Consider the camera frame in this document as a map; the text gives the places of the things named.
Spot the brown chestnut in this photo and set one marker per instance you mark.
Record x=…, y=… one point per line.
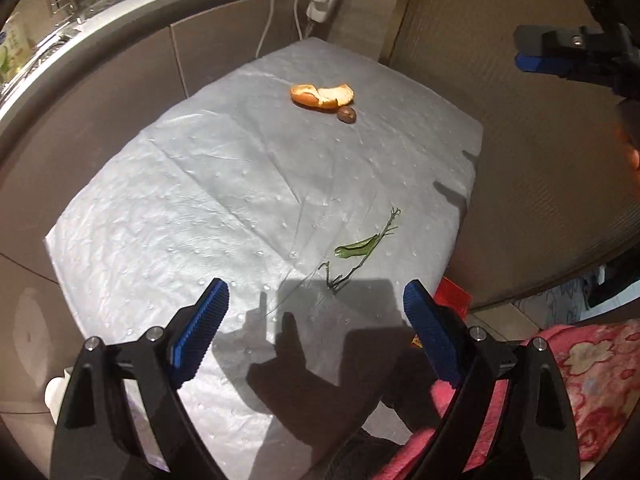
x=346, y=114

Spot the pink patterned clothing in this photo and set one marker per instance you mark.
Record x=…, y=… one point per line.
x=600, y=385

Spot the person's right hand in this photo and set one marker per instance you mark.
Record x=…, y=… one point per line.
x=631, y=140

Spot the green plant stem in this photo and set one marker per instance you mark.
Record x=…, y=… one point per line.
x=357, y=247

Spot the silver padded mat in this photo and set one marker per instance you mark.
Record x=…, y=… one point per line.
x=200, y=185

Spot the orange peel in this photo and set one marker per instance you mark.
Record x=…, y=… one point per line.
x=325, y=96

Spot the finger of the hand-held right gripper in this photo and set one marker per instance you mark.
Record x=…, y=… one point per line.
x=540, y=63

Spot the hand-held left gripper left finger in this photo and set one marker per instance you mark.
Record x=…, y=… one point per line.
x=200, y=330

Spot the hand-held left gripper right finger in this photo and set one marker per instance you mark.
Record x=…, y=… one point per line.
x=435, y=330

